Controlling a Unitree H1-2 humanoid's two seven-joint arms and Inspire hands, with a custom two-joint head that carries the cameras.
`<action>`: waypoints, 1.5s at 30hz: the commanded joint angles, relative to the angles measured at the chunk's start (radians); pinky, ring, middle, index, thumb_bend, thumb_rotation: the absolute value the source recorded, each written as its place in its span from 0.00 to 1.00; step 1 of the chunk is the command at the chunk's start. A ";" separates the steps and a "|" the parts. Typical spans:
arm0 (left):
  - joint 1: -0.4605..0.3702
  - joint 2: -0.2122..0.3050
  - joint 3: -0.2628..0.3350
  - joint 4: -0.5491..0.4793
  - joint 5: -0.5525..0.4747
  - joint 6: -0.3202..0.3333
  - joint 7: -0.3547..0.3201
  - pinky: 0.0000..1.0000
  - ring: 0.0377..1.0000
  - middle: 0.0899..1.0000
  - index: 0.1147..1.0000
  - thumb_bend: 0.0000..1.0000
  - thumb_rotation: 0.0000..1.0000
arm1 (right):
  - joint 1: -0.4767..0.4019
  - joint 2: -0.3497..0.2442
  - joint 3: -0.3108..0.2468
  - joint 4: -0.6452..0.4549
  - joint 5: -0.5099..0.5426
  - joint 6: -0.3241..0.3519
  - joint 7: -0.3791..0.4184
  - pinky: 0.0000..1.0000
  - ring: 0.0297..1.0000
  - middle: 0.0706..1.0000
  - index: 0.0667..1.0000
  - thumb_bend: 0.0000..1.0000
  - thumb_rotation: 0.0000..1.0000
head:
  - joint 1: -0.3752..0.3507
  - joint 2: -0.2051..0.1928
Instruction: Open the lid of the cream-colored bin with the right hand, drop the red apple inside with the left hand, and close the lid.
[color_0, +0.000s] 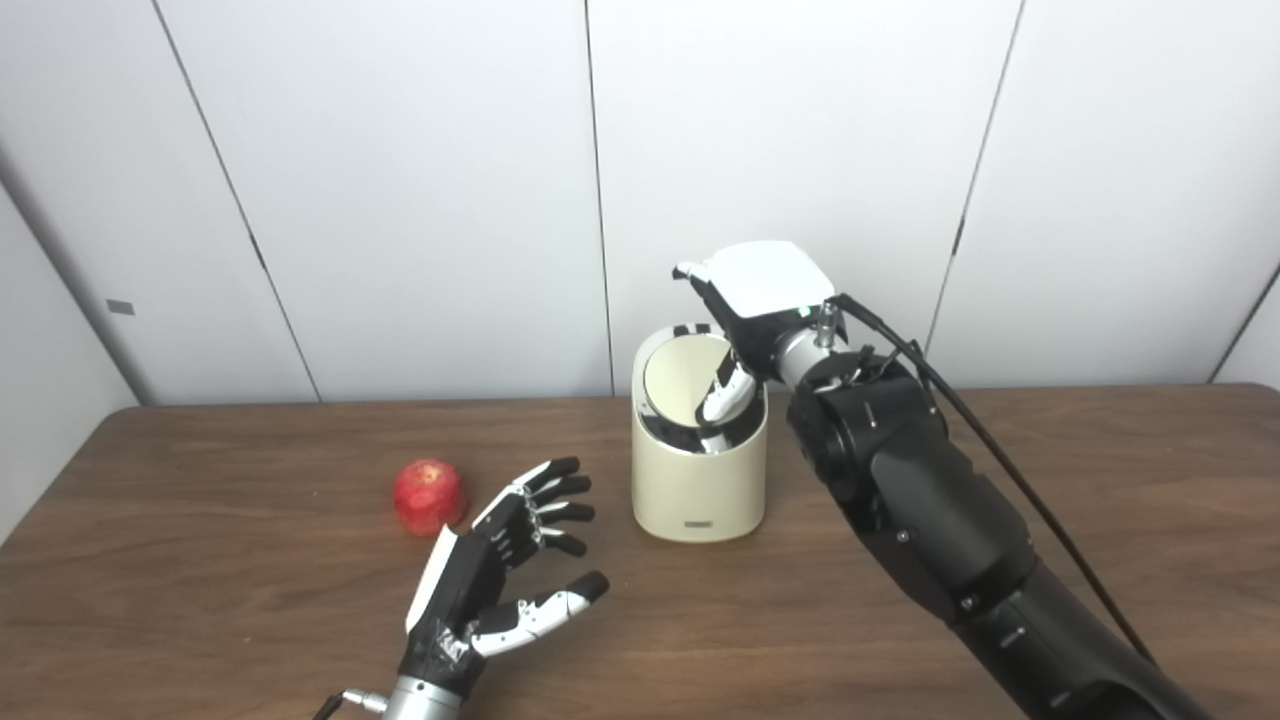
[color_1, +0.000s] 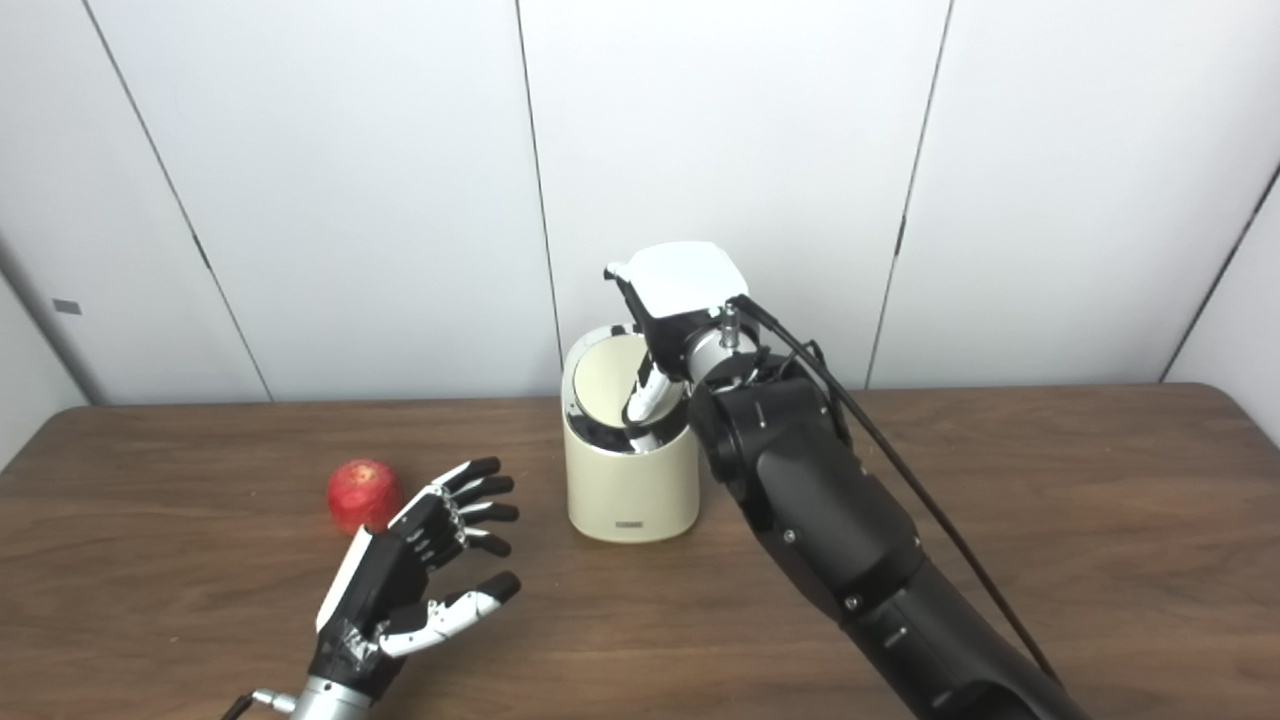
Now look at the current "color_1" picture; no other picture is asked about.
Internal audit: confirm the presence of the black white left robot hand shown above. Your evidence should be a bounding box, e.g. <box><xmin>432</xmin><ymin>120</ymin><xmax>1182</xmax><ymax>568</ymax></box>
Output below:
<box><xmin>308</xmin><ymin>457</ymin><xmax>522</xmax><ymax>701</ymax></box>

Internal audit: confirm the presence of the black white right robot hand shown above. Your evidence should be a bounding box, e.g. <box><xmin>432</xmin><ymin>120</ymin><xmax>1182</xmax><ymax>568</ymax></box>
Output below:
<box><xmin>604</xmin><ymin>241</ymin><xmax>761</xmax><ymax>431</ymax></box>

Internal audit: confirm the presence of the red apple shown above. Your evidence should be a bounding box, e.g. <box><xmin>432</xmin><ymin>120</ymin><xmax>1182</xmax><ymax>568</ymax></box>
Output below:
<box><xmin>327</xmin><ymin>459</ymin><xmax>404</xmax><ymax>535</ymax></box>

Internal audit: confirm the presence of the cream round bin lid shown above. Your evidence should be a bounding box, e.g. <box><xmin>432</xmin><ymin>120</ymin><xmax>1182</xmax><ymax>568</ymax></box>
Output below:
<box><xmin>573</xmin><ymin>333</ymin><xmax>651</xmax><ymax>421</ymax></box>

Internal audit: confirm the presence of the cream-colored round bin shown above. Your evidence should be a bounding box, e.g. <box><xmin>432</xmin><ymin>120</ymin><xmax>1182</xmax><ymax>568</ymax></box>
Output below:
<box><xmin>561</xmin><ymin>324</ymin><xmax>701</xmax><ymax>544</ymax></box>

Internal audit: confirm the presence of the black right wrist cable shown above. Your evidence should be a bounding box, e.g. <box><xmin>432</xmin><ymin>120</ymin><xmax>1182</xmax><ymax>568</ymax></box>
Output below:
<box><xmin>730</xmin><ymin>295</ymin><xmax>1061</xmax><ymax>686</ymax></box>

